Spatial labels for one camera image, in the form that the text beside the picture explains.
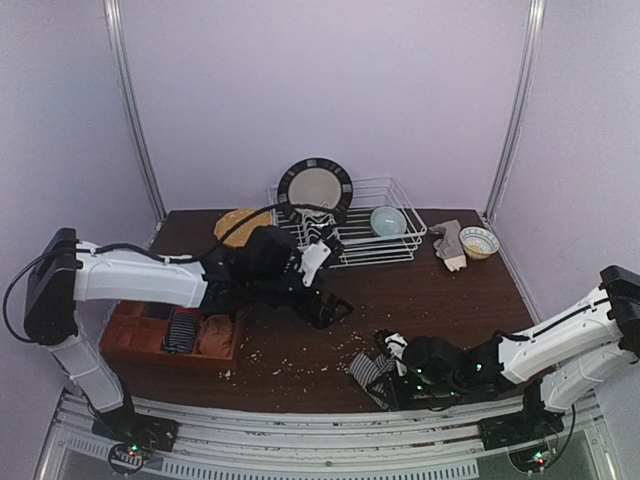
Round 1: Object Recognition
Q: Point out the left aluminium frame post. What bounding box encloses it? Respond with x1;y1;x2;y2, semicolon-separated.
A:
103;0;167;222

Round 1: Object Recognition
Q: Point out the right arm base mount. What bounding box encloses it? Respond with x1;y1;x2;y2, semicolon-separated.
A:
478;380;564;475

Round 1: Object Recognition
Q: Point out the navy striped rolled underwear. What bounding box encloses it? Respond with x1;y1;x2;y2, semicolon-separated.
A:
162;313;198;354

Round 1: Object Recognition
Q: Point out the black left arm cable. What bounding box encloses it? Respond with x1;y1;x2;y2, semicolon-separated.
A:
2;202;346;346

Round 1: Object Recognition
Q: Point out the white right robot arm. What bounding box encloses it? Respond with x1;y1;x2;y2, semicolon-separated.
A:
366;265;639;414

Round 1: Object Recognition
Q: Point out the brown rolled underwear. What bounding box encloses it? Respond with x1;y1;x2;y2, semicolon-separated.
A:
198;316;234;357

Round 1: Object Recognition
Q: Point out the aluminium front rail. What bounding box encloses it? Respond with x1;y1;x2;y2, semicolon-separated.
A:
34;393;623;479

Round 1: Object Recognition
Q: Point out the white wire dish rack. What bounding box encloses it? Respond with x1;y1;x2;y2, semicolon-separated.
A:
272;177;427;268

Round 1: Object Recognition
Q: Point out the light blue bowl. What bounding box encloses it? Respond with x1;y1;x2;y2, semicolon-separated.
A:
370;206;407;237

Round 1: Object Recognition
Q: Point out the yellow dotted plate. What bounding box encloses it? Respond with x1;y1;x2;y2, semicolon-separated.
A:
213;208;274;249

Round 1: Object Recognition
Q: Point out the yellow patterned white bowl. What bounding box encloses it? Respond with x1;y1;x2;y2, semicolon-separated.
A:
459;227;500;260

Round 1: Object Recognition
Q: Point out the brown wooden organizer box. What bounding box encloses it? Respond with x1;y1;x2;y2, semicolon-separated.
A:
100;301;244;371

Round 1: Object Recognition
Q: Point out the grey beige sock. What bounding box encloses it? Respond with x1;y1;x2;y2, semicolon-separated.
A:
428;220;467;272

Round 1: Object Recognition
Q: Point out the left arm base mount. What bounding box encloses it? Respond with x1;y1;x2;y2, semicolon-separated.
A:
87;393;179;478

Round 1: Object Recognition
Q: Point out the black rimmed grey plate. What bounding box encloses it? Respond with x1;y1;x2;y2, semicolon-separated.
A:
277;157;354;224

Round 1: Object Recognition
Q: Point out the aluminium frame post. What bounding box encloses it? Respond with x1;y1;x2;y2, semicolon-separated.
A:
103;0;167;222
483;0;546;224

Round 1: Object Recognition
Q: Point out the right aluminium frame post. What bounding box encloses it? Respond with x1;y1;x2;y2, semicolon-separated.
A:
483;0;546;224

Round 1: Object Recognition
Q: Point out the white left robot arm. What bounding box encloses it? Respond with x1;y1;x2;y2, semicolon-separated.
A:
5;226;353;416

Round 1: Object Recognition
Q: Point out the grey striped boxer underwear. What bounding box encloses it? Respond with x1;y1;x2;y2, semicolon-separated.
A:
348;353;399;411

